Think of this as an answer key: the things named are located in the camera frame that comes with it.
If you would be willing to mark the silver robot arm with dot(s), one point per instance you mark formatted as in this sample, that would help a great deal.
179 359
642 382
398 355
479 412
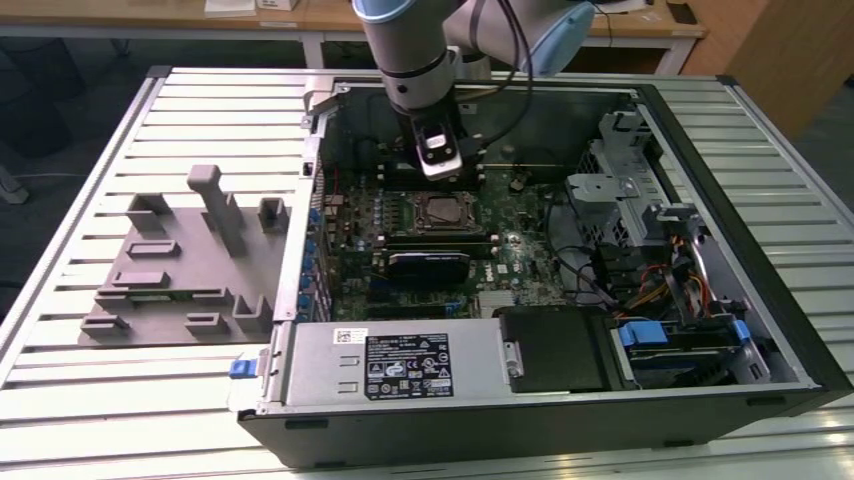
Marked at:
407 50

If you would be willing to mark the CPU socket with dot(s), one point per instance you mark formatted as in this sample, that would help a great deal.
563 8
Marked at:
446 230

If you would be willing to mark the black RAM slot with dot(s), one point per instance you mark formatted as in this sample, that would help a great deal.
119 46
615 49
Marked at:
395 168
395 174
395 180
434 236
434 247
434 242
434 250

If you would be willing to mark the round coin battery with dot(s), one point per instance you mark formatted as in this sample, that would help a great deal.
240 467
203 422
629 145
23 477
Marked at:
519 184

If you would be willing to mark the metal disk bay cage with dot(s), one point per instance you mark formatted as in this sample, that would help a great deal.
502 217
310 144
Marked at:
594 195

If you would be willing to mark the black graphics card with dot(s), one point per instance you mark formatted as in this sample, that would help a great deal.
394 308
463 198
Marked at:
427 270

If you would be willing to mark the green motherboard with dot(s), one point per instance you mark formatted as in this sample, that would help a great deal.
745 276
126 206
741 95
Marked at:
534 280

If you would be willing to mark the white paper sheet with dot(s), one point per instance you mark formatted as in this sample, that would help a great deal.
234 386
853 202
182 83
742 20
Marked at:
230 6

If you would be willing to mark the silver finned heat sink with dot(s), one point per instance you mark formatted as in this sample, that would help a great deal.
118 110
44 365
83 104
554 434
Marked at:
499 300

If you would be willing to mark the black phone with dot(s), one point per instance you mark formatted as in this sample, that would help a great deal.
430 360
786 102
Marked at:
682 12

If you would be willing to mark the wooden desk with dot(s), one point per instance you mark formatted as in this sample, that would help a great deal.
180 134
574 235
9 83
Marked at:
134 21

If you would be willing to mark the black plastic shroud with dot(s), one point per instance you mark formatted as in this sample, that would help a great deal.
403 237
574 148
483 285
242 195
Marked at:
561 350

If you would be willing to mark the silver power supply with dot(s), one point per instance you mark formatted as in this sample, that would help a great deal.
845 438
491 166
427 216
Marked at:
320 370

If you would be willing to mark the hard disk in blue carrier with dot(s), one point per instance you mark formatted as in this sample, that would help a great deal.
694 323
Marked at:
641 334

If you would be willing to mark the green RAM stick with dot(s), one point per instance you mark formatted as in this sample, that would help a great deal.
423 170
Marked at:
160 298

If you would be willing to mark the wooden cabinet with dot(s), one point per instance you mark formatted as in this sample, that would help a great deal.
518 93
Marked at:
787 60

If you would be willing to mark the grey parts rack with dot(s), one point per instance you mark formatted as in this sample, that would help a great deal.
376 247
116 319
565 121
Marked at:
160 320

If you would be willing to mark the blue release latch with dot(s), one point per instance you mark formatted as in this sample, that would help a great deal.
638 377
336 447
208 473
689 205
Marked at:
242 369

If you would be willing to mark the black bin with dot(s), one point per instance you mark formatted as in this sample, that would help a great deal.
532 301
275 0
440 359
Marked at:
40 90

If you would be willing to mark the black open PC case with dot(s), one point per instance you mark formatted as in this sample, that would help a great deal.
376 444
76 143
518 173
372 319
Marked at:
467 440

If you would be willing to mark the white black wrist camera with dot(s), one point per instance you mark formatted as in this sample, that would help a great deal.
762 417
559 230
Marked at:
436 150

